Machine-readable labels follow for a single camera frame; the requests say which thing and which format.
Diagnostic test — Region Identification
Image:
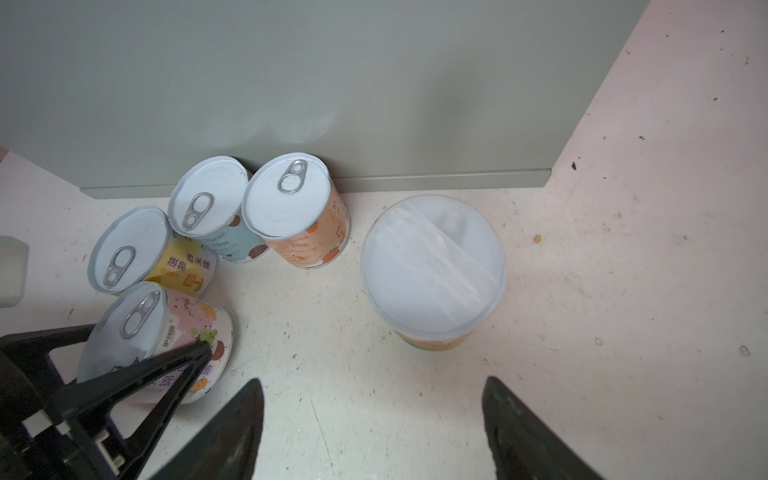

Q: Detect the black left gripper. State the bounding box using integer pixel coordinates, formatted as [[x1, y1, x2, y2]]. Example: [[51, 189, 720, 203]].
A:
[[1, 325, 212, 479]]

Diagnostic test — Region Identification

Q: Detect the orange label can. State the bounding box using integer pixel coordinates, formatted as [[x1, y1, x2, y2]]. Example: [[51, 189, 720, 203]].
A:
[[241, 152, 351, 269]]

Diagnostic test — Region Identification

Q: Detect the blue label can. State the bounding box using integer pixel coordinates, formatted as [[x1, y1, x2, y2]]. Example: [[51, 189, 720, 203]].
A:
[[167, 156, 269, 263]]

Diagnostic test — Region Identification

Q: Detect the pink label can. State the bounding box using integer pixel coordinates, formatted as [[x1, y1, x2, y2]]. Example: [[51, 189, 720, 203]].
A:
[[76, 282, 235, 404]]

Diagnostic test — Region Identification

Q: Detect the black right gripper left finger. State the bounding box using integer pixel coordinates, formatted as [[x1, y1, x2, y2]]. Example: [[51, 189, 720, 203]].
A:
[[154, 378, 265, 480]]

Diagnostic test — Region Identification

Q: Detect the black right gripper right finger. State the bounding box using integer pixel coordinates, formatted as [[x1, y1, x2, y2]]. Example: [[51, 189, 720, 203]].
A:
[[482, 376, 602, 480]]

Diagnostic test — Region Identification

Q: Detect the grey metal cabinet box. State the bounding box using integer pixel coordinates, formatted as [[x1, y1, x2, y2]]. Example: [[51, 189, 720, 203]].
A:
[[1, 1, 647, 199]]

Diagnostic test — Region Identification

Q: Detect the yellow green label can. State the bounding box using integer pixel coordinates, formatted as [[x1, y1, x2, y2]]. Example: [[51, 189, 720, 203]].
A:
[[360, 195, 507, 351]]

